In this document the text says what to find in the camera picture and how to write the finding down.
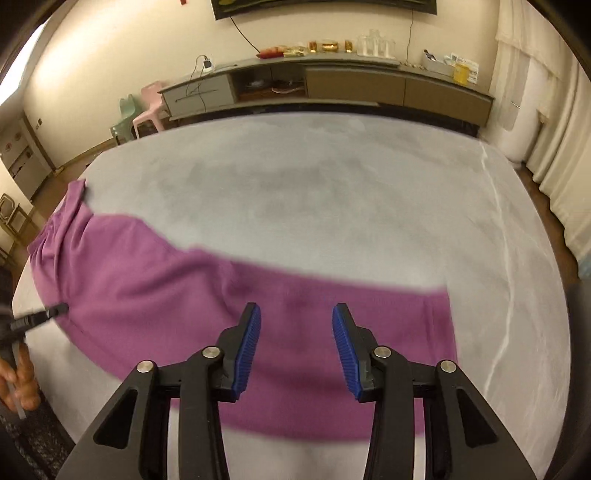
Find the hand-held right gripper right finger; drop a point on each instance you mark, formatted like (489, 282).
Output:
(346, 350)

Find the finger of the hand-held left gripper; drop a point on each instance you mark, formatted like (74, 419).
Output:
(39, 317)

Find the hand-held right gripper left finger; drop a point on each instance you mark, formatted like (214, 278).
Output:
(247, 350)

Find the purple pants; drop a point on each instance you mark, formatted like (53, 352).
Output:
(161, 295)

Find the person's left hand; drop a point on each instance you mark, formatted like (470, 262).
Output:
(23, 385)

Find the wooden chair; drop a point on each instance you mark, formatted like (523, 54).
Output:
(14, 221)

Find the person's patterned clothing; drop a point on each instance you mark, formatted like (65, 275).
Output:
(32, 447)

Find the white double door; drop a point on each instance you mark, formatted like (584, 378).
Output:
(23, 161)

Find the green plastic chair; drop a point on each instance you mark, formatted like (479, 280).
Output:
(124, 120)

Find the pink plastic chair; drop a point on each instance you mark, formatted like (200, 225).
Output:
(150, 108)

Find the long low sideboard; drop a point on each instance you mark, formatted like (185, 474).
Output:
(360, 87)

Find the shoe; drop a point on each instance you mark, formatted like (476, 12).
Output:
(288, 87)

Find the cream curtain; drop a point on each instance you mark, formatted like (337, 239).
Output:
(563, 161)

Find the phone charger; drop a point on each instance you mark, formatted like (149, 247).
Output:
(208, 63)

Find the white floor air conditioner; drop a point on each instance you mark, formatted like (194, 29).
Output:
(521, 115)

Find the grey storage box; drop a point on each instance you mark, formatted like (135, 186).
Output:
(436, 67)

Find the plate of fruit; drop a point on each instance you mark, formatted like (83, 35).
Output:
(268, 52)

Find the yellow box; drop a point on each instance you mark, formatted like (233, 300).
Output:
(461, 74)

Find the gold box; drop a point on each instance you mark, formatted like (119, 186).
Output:
(295, 50)

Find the gold bowl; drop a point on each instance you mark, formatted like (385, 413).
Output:
(328, 46)

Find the tray of clear glasses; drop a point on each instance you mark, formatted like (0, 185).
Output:
(376, 46)

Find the white leaflets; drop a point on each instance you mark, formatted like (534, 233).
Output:
(472, 67)

